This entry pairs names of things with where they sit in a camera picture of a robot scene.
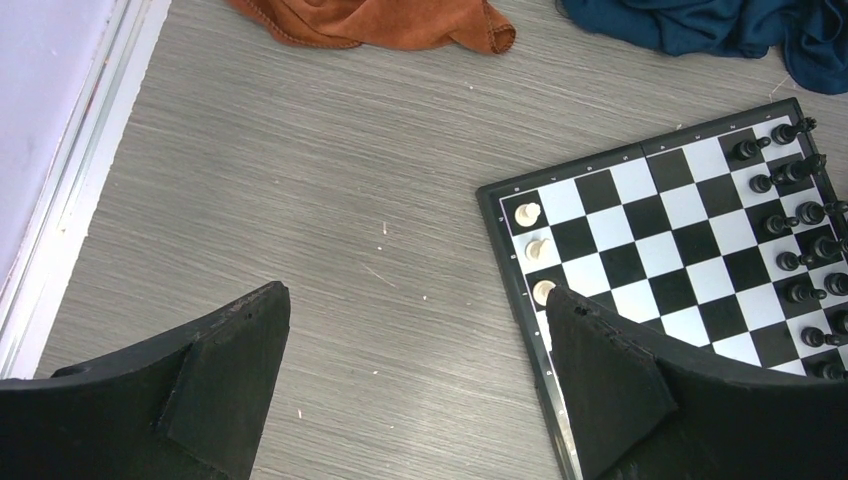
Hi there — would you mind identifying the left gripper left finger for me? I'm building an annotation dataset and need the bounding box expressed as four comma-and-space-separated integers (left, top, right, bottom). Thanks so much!
1, 281, 291, 479

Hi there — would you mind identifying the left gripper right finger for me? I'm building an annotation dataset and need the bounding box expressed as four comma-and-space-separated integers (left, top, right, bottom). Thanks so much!
546, 286, 847, 479

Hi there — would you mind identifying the white chess piece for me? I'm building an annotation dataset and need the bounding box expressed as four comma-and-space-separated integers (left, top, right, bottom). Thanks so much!
513, 202, 542, 228
524, 238, 552, 262
531, 279, 557, 307

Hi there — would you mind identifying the black chess piece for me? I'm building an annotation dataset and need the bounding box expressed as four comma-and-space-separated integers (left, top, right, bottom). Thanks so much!
814, 362, 847, 380

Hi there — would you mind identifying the black pawn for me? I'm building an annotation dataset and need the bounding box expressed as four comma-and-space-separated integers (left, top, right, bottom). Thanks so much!
786, 282, 828, 303
749, 173, 785, 194
800, 326, 847, 348
763, 214, 800, 235
776, 251, 816, 271
731, 137, 771, 161

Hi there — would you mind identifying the black white chessboard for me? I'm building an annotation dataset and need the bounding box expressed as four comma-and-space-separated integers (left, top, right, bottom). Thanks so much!
476, 98, 847, 479

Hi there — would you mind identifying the black queen piece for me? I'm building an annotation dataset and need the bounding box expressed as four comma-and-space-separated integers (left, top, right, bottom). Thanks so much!
823, 272, 848, 296

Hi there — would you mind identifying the black king piece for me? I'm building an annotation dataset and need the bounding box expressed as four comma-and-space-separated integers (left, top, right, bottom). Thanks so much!
812, 236, 847, 260

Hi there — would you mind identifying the black knight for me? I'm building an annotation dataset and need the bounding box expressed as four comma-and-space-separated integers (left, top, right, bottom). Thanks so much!
780, 154, 827, 185

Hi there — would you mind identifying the black rook corner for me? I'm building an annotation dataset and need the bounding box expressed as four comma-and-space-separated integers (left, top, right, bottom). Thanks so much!
771, 117, 817, 145

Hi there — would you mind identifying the dark blue cloth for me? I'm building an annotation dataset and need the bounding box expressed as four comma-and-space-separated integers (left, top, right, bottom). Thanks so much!
560, 1, 847, 95

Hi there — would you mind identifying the orange brown cloth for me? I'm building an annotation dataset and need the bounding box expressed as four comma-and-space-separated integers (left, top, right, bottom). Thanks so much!
229, 0, 517, 55

